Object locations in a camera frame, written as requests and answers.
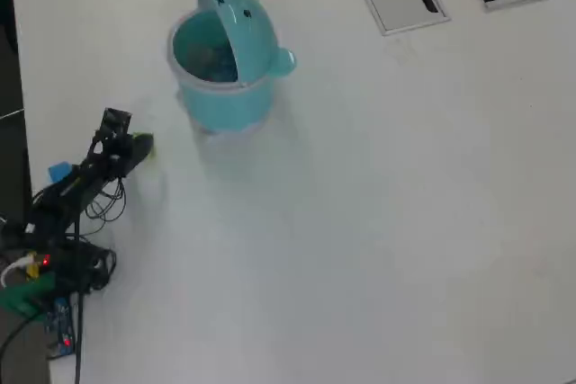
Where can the green table clamp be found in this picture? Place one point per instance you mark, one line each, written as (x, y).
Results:
(22, 296)

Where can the teal bin with swing lid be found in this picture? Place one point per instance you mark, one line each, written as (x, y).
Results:
(225, 105)

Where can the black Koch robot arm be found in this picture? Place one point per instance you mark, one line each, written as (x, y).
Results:
(58, 195)

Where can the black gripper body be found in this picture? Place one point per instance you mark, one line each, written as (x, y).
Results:
(112, 152)

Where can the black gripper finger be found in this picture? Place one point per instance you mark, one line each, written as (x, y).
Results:
(141, 149)

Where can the blue lego block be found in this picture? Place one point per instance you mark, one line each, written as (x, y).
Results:
(57, 172)

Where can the green lego block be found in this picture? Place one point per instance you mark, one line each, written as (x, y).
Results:
(146, 135)

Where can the yellow connector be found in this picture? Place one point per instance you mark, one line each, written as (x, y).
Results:
(32, 270)

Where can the blue circuit board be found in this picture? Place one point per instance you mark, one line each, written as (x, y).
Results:
(60, 325)

